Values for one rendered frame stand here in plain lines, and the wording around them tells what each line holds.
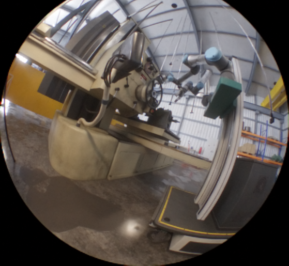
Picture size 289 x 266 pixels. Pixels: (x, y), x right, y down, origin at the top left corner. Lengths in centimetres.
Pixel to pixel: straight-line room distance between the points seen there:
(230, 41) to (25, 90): 987
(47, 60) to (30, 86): 222
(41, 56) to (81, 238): 150
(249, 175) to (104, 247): 98
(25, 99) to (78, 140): 262
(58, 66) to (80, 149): 89
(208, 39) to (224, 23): 180
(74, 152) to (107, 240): 86
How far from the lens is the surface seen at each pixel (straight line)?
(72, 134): 109
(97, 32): 197
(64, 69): 121
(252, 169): 76
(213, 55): 75
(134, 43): 56
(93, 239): 86
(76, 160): 116
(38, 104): 333
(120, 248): 87
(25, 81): 345
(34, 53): 128
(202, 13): 773
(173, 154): 153
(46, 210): 95
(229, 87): 70
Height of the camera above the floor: 79
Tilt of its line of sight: 7 degrees up
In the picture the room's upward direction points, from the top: 20 degrees clockwise
